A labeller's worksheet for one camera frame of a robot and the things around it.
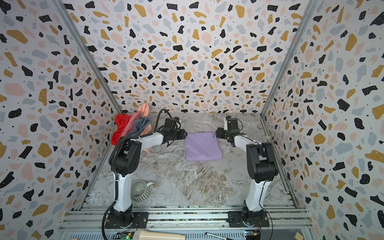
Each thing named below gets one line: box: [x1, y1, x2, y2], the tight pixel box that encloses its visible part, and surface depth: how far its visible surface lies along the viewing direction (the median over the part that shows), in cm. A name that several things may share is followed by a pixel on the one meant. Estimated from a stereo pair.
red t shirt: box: [111, 113, 132, 146], surface depth 95 cm
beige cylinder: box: [134, 229, 187, 240], surface depth 69 cm
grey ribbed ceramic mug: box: [130, 180, 155, 202], surface depth 80 cm
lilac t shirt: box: [184, 131, 223, 162], surface depth 100 cm
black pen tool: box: [205, 232, 230, 240], surface depth 72 cm
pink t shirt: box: [120, 112, 141, 138], surface depth 94 cm
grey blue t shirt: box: [127, 117, 152, 137], surface depth 95 cm
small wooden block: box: [294, 231, 304, 240], surface depth 70 cm
